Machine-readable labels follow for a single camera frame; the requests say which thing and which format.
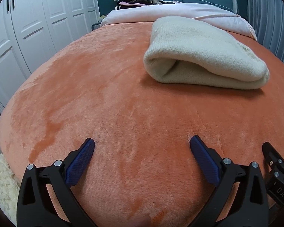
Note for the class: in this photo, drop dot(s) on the grey-blue pleated curtain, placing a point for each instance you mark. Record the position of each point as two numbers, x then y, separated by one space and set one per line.
269 16

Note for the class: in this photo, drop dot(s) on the orange plush blanket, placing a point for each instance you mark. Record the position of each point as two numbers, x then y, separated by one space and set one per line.
120 104

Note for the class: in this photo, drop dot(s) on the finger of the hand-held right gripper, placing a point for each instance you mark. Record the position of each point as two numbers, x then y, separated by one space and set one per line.
271 156

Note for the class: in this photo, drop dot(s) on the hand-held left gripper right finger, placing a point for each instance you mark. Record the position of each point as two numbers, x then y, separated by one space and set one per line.
206 162

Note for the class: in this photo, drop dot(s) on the white panelled wardrobe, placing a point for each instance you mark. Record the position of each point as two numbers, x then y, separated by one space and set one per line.
37 23

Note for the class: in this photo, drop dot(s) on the dark bedside table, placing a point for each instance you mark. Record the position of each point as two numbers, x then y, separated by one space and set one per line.
96 26

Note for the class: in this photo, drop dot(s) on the pale pink duvet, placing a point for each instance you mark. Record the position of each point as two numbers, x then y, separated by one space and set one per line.
179 11

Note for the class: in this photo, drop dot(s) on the cream knit cardigan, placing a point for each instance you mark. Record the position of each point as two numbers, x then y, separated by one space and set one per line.
203 49

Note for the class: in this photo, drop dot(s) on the cream fluffy rug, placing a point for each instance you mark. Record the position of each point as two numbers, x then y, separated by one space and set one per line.
2 184

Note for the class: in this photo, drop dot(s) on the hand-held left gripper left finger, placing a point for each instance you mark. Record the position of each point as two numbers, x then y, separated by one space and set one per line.
81 163

